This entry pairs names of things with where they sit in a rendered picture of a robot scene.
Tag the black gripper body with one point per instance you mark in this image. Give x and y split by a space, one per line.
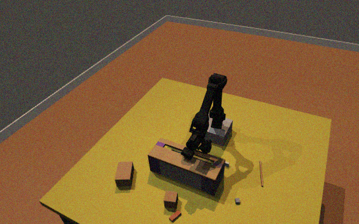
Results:
187 153

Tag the red rectangular block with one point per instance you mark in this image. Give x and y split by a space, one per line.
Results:
175 215

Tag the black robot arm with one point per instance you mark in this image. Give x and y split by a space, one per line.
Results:
216 83

